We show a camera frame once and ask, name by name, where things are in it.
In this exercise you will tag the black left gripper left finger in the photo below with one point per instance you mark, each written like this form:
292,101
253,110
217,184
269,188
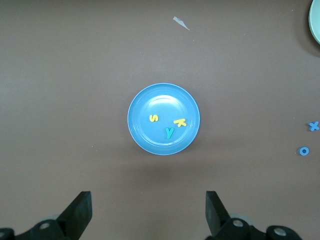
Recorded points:
75,217

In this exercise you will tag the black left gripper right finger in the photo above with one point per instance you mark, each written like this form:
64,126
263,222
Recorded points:
217,217

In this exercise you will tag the teal letter y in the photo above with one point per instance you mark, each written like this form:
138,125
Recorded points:
169,133

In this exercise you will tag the yellow letter k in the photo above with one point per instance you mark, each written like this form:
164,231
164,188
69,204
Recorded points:
180,122

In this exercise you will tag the yellow letter s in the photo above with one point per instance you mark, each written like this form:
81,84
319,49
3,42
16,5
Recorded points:
153,118

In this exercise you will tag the blue letter o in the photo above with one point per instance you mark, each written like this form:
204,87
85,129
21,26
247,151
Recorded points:
300,151

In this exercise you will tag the blue plate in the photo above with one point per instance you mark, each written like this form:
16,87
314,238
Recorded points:
162,102

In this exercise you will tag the blue letter x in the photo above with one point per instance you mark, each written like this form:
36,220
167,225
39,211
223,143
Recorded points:
313,126

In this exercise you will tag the brown paper table cover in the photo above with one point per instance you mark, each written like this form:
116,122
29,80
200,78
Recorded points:
50,75

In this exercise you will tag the grey paper scrap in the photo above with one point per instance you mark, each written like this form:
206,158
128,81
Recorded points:
180,22

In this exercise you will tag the pale green plate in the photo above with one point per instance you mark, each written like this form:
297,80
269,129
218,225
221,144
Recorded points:
315,22

